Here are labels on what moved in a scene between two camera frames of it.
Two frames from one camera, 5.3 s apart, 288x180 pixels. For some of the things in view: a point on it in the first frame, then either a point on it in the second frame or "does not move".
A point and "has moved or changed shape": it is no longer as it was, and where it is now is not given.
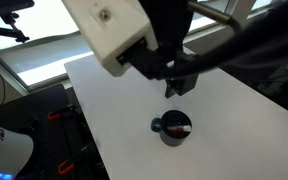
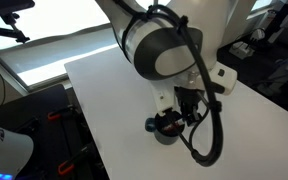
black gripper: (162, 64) -> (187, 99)
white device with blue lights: (5, 153) does not move
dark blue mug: (172, 118) has moved or changed shape
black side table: (63, 146) does not move
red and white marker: (180, 129) has moved or changed shape
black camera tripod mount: (6, 9) does not move
